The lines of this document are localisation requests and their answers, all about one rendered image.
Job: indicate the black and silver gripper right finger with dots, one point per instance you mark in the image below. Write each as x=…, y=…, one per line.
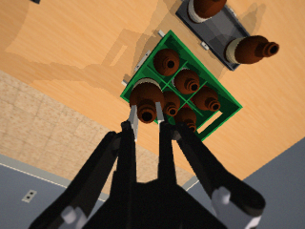
x=236, y=204

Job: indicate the brown glass bottle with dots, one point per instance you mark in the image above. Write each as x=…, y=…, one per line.
x=199, y=11
x=206, y=99
x=172, y=102
x=145, y=92
x=249, y=49
x=186, y=81
x=187, y=115
x=166, y=61

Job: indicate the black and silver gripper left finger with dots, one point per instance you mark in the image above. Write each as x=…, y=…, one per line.
x=72, y=209

